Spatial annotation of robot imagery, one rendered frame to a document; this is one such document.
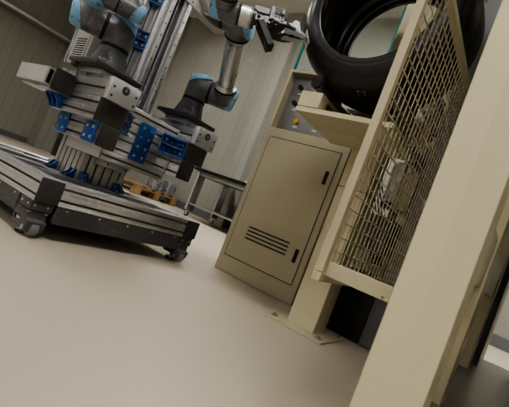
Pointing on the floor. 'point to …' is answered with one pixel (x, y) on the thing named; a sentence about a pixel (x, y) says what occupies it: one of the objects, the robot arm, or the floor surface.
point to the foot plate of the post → (305, 330)
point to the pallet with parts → (154, 187)
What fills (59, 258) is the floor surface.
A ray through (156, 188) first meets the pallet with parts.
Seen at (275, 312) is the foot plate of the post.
